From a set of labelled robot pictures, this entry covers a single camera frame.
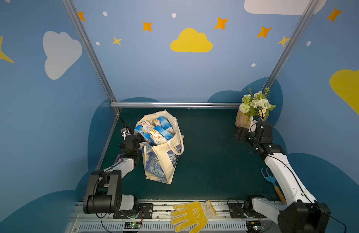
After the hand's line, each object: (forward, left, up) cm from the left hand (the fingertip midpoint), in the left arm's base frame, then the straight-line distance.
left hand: (136, 135), depth 91 cm
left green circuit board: (-46, -6, -11) cm, 48 cm away
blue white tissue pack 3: (+2, -8, +8) cm, 11 cm away
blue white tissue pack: (+4, -17, +9) cm, 20 cm away
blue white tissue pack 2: (-10, -17, +15) cm, 25 cm away
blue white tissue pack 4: (-4, -8, +7) cm, 12 cm away
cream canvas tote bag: (-16, -21, +14) cm, 30 cm away
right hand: (-1, -66, +11) cm, 67 cm away
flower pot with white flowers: (+11, -71, +17) cm, 74 cm away
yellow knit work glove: (-40, -38, -10) cm, 56 cm away
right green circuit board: (-45, -66, -11) cm, 81 cm away
